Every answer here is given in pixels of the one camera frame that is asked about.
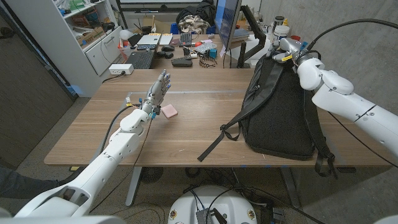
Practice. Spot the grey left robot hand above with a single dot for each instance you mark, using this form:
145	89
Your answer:
157	93

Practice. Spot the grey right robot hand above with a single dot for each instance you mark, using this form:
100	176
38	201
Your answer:
290	46

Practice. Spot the black backpack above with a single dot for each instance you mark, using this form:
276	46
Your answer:
280	118

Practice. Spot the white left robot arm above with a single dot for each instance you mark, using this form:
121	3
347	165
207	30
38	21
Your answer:
102	165

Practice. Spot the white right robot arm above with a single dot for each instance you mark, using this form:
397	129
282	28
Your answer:
342	96

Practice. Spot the red cup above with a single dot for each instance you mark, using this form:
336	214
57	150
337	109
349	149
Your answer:
297	37

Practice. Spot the white canister blue label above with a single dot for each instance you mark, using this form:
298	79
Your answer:
281	31

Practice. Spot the small pink pad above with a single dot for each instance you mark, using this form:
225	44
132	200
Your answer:
169	111

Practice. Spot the dark lidded bottle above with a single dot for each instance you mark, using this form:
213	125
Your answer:
278	21

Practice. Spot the black laptop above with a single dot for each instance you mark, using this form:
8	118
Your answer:
141	59

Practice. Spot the black oblong case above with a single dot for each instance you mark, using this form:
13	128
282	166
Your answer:
182	63

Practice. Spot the small white box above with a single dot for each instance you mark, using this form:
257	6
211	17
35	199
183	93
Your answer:
253	63

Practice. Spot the white power strip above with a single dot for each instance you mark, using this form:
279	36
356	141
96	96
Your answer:
120	69

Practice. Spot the black computer mouse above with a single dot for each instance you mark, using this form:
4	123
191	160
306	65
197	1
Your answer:
168	48

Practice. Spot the white open laptop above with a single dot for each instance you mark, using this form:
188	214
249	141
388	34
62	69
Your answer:
154	39

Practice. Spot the black keyboard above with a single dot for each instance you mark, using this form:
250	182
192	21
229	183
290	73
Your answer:
185	40

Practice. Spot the clear plastic package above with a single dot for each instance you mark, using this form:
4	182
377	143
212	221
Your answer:
205	47

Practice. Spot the white round lamp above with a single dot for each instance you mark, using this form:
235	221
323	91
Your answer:
126	34

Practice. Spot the small teal box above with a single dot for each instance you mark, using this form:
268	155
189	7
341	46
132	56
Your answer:
213	53

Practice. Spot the computer monitor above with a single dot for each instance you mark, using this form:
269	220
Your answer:
227	18

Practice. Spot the black round fan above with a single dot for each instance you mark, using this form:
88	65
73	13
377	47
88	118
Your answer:
151	175

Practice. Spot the cardboard box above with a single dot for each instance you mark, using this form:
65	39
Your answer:
90	37

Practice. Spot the pile of dark clothes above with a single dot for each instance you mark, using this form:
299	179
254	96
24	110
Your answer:
199	12

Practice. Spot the whiteboard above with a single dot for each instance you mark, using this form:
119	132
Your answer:
161	1

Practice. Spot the grey table leg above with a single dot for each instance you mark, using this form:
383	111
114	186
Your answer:
133	186
289	186

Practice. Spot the white shelf cabinet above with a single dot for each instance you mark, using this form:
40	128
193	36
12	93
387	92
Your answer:
56	40

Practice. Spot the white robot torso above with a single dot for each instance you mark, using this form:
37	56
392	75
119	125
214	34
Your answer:
230	202

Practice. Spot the person's dark trouser leg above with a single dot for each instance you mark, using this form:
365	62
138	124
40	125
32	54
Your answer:
18	186

